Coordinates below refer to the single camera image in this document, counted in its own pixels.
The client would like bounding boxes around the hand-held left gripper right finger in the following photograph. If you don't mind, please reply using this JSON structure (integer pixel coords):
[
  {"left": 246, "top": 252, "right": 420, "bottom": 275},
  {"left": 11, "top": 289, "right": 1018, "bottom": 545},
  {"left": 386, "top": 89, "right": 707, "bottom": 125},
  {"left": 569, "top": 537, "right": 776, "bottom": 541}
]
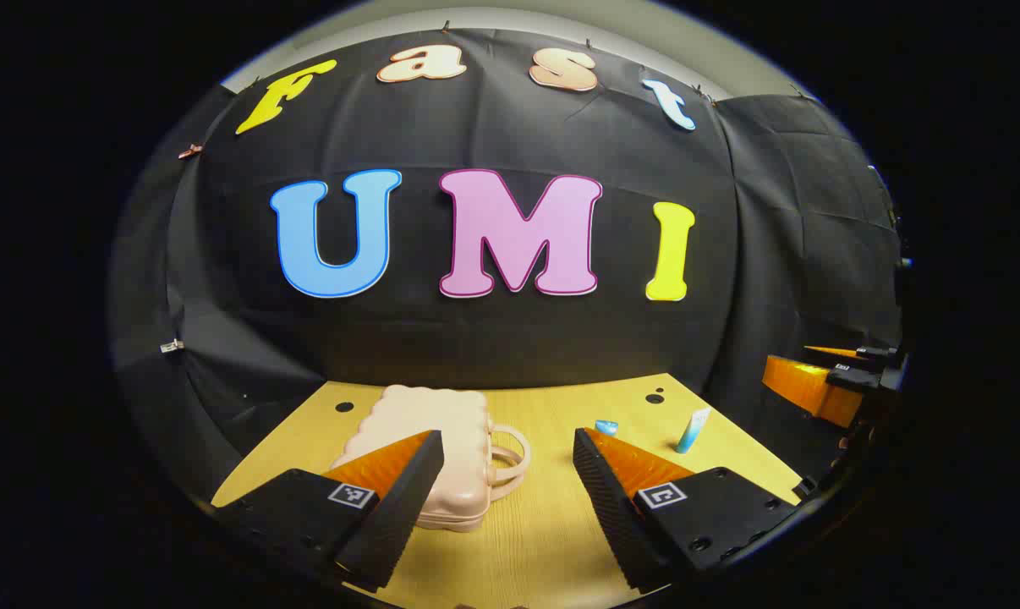
[{"left": 572, "top": 427, "right": 803, "bottom": 593}]

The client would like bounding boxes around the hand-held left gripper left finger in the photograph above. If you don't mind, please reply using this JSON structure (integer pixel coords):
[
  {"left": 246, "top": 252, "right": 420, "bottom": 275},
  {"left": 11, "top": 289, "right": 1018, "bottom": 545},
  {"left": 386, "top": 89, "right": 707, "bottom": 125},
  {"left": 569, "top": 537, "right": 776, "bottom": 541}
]
[{"left": 212, "top": 430, "right": 446, "bottom": 593}]

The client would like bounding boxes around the pink suitcase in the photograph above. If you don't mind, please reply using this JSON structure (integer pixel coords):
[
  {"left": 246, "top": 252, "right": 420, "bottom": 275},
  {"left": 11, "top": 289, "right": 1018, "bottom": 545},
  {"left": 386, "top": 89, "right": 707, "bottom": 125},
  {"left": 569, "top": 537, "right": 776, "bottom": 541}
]
[{"left": 331, "top": 385, "right": 532, "bottom": 532}]

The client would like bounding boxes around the light blue skin care tube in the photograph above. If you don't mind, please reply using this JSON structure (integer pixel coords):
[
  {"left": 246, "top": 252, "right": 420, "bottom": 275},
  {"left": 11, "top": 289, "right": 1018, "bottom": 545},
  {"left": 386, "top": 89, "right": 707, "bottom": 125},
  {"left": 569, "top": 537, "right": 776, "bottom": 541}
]
[{"left": 676, "top": 407, "right": 713, "bottom": 454}]

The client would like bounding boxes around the black backdrop cloth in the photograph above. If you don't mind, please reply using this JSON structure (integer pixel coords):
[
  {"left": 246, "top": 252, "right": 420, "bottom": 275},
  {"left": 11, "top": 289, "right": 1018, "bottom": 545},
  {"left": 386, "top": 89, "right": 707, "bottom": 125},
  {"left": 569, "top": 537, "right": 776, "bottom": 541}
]
[{"left": 108, "top": 25, "right": 908, "bottom": 508}]

